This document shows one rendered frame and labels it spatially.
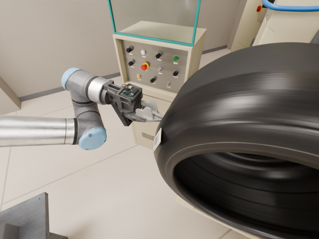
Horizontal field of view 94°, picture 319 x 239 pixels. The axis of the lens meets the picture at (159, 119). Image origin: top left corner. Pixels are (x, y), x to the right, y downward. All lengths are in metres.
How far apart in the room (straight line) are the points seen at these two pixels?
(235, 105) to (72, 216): 1.72
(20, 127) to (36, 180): 1.66
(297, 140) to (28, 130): 0.57
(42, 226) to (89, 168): 0.88
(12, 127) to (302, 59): 0.65
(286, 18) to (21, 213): 1.49
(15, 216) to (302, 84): 1.36
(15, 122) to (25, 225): 0.82
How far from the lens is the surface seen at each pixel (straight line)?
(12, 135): 0.53
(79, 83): 0.58
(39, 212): 1.24
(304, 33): 0.64
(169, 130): 0.35
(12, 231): 1.23
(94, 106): 0.64
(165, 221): 1.63
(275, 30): 0.62
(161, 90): 1.21
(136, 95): 0.48
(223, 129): 0.28
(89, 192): 1.83
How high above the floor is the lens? 1.61
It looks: 46 degrees down
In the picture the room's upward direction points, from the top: straight up
